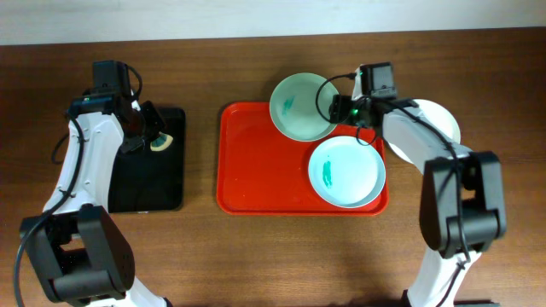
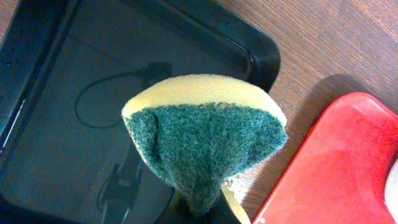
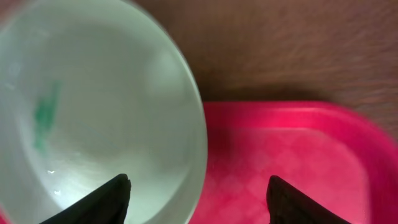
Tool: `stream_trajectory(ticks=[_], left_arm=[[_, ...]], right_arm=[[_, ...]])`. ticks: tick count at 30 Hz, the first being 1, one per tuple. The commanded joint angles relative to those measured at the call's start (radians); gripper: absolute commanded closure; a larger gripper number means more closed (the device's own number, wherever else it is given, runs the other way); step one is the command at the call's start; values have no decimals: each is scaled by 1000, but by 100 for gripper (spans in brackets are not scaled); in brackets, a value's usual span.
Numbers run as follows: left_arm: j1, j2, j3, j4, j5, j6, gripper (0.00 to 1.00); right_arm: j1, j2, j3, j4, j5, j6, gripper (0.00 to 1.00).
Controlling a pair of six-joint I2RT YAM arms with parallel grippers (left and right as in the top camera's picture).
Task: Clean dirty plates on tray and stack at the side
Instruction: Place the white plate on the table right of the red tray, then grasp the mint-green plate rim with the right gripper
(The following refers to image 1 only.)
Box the white plate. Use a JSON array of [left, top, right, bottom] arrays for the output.
[[382, 99, 461, 172]]

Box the red plastic tray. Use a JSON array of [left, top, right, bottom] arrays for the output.
[[217, 101, 389, 217]]

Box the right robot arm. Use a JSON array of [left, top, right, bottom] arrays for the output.
[[325, 62, 507, 307]]

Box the mint green plate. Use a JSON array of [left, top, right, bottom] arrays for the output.
[[270, 72, 336, 142]]

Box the light blue plate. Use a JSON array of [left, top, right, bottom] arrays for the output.
[[308, 136, 386, 209]]

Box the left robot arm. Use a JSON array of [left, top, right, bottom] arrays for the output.
[[13, 61, 173, 306]]

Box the black plastic tray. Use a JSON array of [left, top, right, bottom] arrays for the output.
[[108, 107, 186, 213]]

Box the green and yellow sponge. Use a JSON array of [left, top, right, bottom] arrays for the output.
[[150, 133, 173, 152]]

